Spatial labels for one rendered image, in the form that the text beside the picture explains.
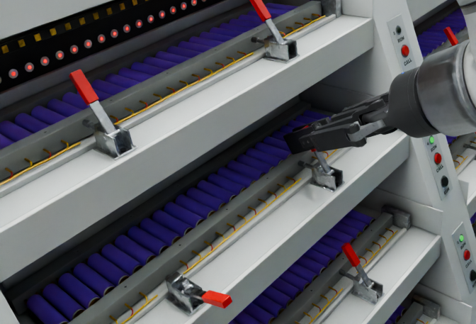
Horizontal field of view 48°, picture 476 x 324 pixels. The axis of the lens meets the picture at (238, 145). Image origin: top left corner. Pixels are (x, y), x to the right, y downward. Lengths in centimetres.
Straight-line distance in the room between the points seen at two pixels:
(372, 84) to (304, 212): 26
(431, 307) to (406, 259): 16
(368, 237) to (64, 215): 54
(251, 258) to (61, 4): 35
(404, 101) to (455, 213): 44
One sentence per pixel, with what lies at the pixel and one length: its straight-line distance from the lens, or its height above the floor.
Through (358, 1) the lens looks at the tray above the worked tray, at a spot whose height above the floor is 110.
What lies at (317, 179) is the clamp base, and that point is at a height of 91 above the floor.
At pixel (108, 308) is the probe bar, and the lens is 61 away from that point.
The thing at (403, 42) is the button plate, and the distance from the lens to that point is 88.
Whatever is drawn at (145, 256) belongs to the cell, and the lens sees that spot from 66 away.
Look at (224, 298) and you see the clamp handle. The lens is 55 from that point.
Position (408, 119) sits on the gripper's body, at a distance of 59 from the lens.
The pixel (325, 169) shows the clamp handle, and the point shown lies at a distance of 74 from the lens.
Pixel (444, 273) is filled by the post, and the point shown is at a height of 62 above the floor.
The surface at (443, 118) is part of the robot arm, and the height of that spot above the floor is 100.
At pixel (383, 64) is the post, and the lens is 85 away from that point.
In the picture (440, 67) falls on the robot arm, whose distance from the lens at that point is 56.
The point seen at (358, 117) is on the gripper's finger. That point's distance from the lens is 64.
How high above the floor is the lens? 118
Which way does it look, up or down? 15 degrees down
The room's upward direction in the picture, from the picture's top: 22 degrees counter-clockwise
